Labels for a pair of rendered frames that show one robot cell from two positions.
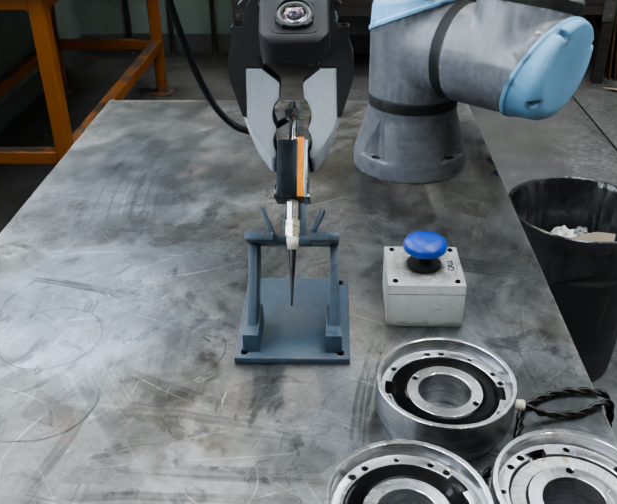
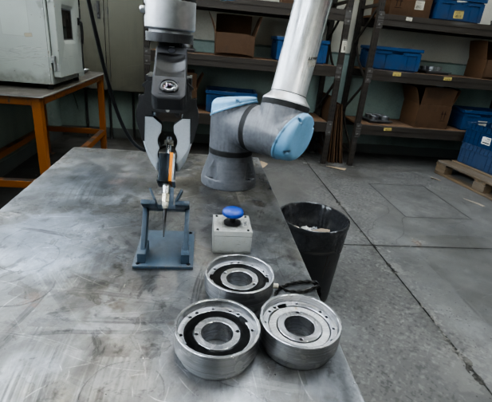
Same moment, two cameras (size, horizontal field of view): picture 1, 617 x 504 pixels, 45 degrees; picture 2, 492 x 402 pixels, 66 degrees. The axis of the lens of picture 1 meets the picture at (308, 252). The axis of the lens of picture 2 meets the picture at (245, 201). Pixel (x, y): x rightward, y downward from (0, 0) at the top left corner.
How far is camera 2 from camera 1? 7 cm
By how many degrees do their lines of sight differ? 12
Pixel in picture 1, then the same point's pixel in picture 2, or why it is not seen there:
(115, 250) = (70, 215)
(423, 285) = (231, 231)
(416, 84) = (232, 142)
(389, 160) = (218, 179)
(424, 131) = (235, 165)
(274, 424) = (151, 297)
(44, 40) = (39, 121)
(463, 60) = (253, 130)
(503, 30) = (273, 116)
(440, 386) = (238, 277)
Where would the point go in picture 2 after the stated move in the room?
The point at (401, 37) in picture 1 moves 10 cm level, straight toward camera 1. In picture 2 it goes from (225, 119) to (223, 128)
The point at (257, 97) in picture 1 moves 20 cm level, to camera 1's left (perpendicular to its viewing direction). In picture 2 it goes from (150, 131) to (13, 124)
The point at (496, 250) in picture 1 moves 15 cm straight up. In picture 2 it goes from (269, 221) to (277, 155)
